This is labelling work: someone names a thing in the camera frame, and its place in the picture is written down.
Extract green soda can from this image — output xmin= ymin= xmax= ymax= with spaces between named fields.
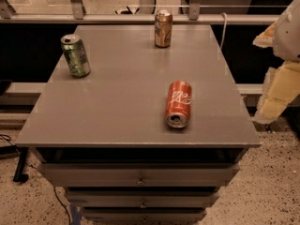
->
xmin=61 ymin=34 xmax=91 ymax=78

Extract top grey drawer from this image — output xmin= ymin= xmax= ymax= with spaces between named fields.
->
xmin=38 ymin=164 xmax=239 ymax=188

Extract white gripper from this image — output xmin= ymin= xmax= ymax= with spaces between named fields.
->
xmin=252 ymin=0 xmax=300 ymax=124

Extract grey drawer cabinet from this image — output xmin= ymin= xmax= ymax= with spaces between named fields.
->
xmin=14 ymin=23 xmax=262 ymax=225

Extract middle grey drawer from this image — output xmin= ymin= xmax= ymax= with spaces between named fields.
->
xmin=66 ymin=190 xmax=218 ymax=208

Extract white hanging cable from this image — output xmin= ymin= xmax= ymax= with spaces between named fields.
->
xmin=218 ymin=12 xmax=229 ymax=51

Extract gold soda can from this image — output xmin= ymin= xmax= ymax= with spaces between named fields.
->
xmin=155 ymin=10 xmax=173 ymax=48

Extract black table leg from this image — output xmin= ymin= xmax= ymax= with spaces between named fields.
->
xmin=13 ymin=147 xmax=29 ymax=183

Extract bottom grey drawer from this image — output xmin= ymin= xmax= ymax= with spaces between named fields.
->
xmin=82 ymin=208 xmax=206 ymax=222

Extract red cola can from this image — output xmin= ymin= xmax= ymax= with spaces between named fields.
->
xmin=165 ymin=81 xmax=192 ymax=128

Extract grey drawer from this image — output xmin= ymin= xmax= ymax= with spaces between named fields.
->
xmin=82 ymin=208 xmax=206 ymax=222
xmin=38 ymin=164 xmax=239 ymax=188
xmin=66 ymin=190 xmax=218 ymax=208

